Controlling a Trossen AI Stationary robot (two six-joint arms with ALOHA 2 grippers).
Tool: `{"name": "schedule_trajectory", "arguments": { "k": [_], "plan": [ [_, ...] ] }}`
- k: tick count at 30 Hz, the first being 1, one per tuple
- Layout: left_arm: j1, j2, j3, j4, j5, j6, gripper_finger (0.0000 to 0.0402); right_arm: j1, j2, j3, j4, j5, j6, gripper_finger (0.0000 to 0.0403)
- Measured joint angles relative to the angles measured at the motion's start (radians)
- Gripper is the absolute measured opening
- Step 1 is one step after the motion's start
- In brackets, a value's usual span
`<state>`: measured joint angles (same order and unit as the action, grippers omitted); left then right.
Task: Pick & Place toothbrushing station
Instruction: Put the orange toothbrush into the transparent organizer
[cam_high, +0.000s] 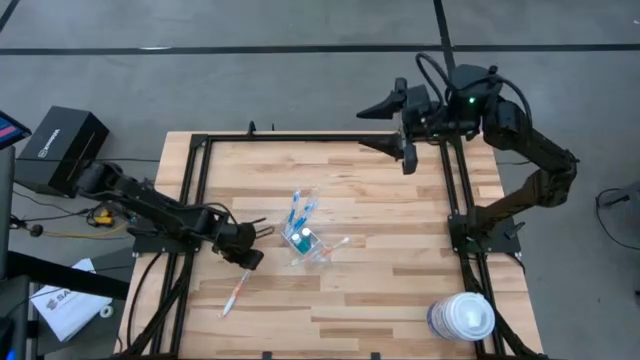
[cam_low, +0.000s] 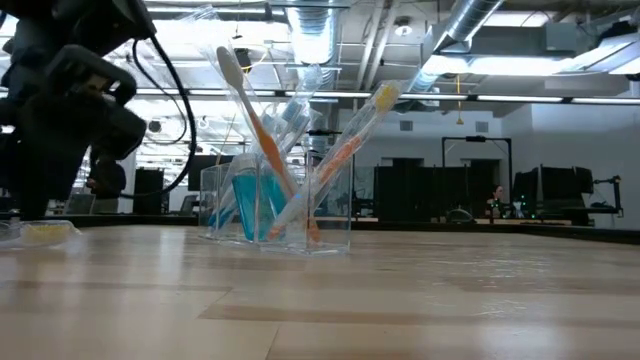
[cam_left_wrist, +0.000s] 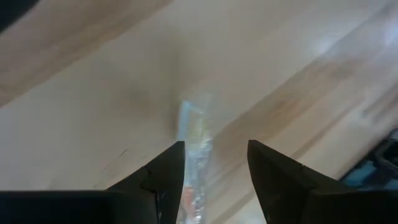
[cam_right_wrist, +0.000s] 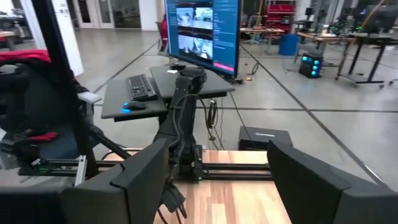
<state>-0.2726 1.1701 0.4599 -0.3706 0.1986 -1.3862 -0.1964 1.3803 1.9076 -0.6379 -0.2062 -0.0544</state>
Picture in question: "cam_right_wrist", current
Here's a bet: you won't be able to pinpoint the black keyboard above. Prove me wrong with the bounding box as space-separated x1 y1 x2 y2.
125 73 158 102

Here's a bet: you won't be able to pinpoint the black monitor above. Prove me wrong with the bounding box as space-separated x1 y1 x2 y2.
363 4 398 34

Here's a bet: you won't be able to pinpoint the wooden table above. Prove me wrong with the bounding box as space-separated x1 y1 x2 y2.
297 30 355 63

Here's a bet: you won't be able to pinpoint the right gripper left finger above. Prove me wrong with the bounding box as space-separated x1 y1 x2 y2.
0 138 171 224

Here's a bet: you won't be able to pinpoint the red jacket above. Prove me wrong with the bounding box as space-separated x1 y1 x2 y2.
0 49 52 65

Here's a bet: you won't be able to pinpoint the computer tower blue lights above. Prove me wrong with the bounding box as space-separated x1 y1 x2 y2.
298 52 325 79

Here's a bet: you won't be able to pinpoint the black standing desk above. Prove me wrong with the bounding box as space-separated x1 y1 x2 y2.
335 32 398 89

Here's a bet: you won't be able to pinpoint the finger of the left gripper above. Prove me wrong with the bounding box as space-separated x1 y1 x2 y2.
160 182 187 219

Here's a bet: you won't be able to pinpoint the red shelf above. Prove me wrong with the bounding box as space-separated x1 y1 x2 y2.
266 2 296 25

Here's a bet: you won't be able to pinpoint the black computer desk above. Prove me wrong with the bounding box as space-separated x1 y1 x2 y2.
100 64 236 123

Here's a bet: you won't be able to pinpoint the blue-screen computer monitor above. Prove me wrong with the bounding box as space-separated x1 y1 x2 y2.
164 0 243 78

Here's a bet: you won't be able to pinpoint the black hanging cable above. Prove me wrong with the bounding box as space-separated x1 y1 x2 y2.
206 98 219 141

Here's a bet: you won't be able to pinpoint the white column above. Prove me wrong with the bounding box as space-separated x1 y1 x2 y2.
18 0 85 77

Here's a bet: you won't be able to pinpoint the black office chair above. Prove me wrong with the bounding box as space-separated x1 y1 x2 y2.
0 49 104 164

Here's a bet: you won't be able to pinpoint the black computer mouse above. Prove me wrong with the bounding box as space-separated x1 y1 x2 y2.
121 100 147 112

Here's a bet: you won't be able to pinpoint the black cardboard box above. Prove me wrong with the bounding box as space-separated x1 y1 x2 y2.
238 125 294 152

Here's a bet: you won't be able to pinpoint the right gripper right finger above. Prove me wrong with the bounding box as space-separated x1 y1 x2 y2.
266 139 398 224

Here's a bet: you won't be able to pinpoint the blue bin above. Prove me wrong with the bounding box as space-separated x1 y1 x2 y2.
278 33 302 57

